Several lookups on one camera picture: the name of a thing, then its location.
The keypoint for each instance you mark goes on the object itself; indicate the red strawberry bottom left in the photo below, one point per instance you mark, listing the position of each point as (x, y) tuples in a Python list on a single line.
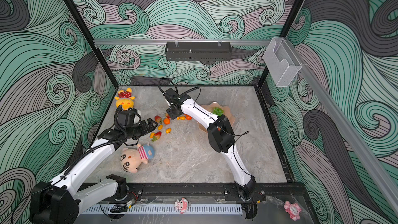
[(156, 136)]

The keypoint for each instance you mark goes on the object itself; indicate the green grape bunch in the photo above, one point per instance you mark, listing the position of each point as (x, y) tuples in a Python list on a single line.
[(217, 111)]

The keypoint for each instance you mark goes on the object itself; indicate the pink melody figurine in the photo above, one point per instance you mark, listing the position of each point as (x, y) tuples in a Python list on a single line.
[(293, 209)]

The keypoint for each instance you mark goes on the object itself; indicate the pink scalloped fruit bowl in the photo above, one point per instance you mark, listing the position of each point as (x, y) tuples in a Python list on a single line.
[(227, 111)]

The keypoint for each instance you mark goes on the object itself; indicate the yellow cow plush toy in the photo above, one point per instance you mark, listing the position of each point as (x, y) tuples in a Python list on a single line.
[(125, 99)]

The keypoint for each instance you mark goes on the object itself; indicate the pink white chopper figurine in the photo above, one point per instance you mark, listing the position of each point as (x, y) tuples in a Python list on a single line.
[(181, 205)]

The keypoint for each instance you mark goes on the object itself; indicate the boy doll plush toy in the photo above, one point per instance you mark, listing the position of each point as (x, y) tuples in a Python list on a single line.
[(132, 158)]

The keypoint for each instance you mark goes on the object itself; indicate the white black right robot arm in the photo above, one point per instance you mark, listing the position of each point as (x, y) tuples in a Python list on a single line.
[(220, 133)]

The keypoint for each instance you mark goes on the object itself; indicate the clear acrylic wall box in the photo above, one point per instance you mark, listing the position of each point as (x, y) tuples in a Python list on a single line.
[(282, 61)]

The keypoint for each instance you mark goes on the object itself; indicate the white slotted cable duct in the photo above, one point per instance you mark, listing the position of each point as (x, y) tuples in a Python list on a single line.
[(169, 209)]

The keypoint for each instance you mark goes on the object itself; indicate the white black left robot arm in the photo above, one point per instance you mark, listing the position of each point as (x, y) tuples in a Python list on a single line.
[(61, 201)]

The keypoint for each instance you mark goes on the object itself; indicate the black wall tray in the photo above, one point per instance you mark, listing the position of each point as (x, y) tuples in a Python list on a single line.
[(203, 51)]

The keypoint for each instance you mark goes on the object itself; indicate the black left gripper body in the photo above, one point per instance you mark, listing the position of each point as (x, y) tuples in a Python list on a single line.
[(137, 130)]

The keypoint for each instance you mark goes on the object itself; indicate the red strawberry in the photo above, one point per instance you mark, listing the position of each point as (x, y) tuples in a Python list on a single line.
[(158, 119), (156, 136)]

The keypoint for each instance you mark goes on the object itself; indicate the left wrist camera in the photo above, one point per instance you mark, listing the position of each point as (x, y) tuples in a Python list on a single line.
[(129, 118)]

